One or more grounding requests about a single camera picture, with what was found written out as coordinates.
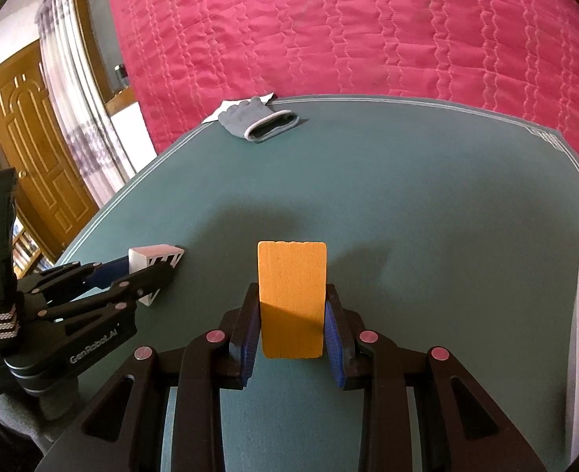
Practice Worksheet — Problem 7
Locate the wooden window frame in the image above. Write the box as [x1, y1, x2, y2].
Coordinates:
[70, 0, 135, 104]

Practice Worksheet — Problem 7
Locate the red quilted blanket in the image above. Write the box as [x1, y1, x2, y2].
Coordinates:
[101, 0, 579, 190]

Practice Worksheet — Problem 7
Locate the brown wooden door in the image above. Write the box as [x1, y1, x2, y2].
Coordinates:
[0, 42, 98, 251]

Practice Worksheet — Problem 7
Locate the white paper sheet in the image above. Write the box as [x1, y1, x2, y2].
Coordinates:
[202, 92, 277, 125]

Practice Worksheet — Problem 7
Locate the grey cloth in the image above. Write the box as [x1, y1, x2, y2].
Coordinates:
[0, 378, 81, 472]

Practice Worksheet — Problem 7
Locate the green table mat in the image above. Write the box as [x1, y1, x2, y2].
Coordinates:
[53, 94, 579, 472]

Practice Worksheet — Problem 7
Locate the sheer patterned curtain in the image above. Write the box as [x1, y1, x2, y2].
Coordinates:
[34, 0, 138, 207]

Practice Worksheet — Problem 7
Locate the grey work glove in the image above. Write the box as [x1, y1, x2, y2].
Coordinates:
[217, 97, 300, 144]

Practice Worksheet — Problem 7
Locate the white striped wedge block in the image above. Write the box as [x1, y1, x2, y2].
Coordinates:
[128, 244, 186, 308]

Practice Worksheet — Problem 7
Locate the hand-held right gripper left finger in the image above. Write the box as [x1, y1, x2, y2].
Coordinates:
[36, 282, 262, 472]

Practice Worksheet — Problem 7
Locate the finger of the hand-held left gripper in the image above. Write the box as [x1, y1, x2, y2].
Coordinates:
[39, 262, 175, 323]
[17, 254, 132, 306]

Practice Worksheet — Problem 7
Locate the bookshelf with books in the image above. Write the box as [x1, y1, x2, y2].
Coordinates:
[11, 206, 57, 278]

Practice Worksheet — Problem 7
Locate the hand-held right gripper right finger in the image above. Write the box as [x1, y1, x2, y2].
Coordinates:
[325, 285, 548, 472]

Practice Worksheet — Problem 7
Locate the large orange striped wedge block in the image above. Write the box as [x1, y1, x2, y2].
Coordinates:
[257, 240, 328, 360]

